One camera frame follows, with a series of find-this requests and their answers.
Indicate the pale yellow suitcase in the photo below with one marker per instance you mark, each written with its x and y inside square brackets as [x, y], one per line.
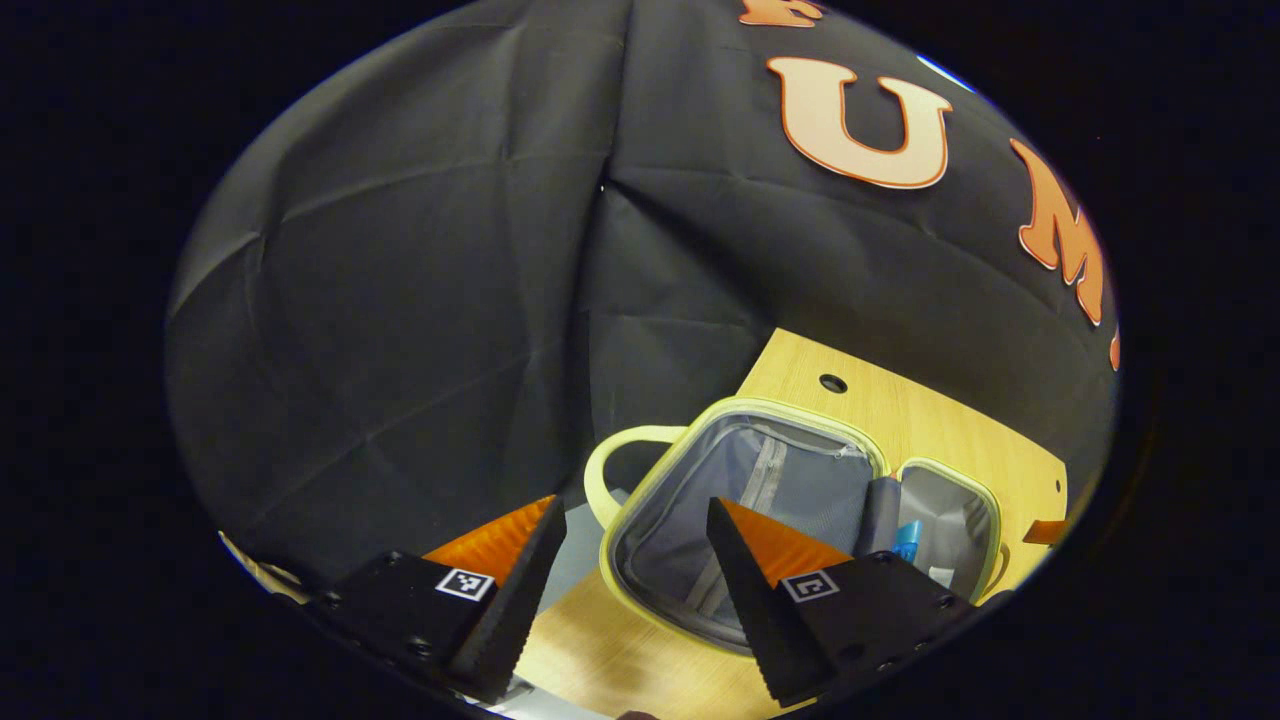
[680, 520]

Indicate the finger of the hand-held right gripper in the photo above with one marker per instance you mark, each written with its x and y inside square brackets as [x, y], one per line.
[1045, 532]

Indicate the white squeeze tube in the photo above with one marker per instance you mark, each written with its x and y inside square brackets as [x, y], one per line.
[940, 577]

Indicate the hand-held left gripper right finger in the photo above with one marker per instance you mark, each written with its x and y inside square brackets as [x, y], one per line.
[760, 610]

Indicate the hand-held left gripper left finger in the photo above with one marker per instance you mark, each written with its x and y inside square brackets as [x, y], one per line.
[520, 600]

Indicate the blue capped clear bottle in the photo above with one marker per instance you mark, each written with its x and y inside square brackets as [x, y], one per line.
[908, 542]

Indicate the pale beige object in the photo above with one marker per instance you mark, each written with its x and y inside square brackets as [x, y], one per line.
[262, 575]

